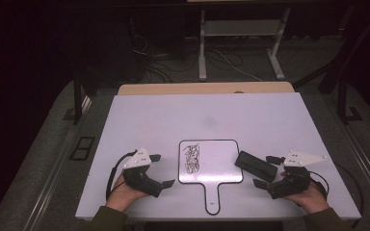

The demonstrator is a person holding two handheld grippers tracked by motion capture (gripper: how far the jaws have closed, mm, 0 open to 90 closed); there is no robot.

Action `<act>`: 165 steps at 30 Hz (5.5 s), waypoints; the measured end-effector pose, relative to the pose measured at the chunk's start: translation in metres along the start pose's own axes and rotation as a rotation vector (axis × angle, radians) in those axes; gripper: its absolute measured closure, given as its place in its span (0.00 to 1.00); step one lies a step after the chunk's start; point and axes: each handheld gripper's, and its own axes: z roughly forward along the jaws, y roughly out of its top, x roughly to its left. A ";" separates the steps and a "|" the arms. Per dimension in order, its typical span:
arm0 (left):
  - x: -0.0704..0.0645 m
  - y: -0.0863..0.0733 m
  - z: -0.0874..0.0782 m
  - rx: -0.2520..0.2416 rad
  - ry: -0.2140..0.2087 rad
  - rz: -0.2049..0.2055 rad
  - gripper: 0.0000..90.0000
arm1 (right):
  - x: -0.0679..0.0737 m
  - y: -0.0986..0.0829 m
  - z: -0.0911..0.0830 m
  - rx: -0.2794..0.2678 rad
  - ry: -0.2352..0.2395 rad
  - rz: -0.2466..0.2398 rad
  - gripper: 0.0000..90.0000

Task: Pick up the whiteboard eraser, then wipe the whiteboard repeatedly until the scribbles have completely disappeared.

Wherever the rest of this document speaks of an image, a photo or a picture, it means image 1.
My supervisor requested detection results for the black metal stand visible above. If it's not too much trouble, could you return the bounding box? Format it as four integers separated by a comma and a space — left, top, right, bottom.
336, 76, 364, 125
62, 65, 93, 125

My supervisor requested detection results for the hand-held gripper black cable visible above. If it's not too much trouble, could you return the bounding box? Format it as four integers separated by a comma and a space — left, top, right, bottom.
105, 150, 137, 200
308, 163, 364, 229

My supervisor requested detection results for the metal floor rail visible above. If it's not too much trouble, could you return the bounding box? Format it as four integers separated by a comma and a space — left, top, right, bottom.
338, 121, 370, 210
22, 95, 94, 231

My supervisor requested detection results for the black whiteboard eraser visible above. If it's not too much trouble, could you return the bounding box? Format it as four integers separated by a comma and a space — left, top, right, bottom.
234, 150, 278, 184

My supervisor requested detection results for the small whiteboard with handle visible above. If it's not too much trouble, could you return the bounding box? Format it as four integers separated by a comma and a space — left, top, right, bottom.
177, 139, 245, 217

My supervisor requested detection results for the right hand-held gripper black cable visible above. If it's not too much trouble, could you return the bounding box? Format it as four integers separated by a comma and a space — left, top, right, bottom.
308, 163, 364, 229

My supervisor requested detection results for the white floor cable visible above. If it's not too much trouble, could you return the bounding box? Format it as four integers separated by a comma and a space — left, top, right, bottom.
212, 48, 264, 83

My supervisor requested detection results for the left hand-held gripper black cable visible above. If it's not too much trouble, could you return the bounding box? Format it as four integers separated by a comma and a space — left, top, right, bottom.
105, 150, 137, 200

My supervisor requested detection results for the black floor cables bundle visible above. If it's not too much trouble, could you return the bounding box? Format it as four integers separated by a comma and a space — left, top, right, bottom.
130, 18, 206, 84

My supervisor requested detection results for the black floor socket frame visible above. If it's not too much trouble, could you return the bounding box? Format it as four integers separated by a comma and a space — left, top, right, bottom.
69, 136, 96, 162

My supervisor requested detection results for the white metal stand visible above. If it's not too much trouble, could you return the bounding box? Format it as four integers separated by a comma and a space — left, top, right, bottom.
198, 7, 292, 82

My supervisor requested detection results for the white table cover board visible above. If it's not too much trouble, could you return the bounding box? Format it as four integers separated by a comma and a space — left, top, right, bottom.
75, 91, 362, 222

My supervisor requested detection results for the person's right hand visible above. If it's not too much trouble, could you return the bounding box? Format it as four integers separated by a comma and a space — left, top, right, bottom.
283, 180, 330, 215

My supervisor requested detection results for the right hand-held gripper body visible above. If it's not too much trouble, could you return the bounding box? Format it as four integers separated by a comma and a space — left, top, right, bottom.
267, 150, 328, 200

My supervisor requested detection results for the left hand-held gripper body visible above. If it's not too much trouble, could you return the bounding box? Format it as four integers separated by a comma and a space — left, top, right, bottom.
122, 147, 164, 198

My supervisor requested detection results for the person's left hand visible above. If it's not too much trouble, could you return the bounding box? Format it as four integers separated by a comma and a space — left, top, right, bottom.
105, 172, 149, 213

